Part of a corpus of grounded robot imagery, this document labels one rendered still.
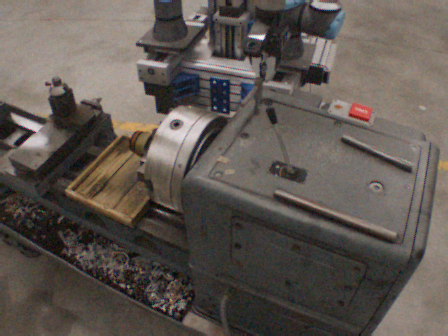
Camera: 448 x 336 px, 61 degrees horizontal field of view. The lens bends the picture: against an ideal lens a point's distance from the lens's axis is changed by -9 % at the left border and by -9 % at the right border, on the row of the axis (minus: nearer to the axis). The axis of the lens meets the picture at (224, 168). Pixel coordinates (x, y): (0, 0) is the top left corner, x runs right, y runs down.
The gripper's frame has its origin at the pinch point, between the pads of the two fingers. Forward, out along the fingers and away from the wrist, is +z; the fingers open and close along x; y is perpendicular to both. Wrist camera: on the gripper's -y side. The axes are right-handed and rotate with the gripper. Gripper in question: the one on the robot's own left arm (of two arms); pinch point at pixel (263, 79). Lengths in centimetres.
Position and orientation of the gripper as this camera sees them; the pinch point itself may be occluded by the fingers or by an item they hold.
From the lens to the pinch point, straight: 111.6
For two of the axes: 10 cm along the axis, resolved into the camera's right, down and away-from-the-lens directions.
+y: 4.5, -6.3, 6.4
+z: 0.1, 7.1, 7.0
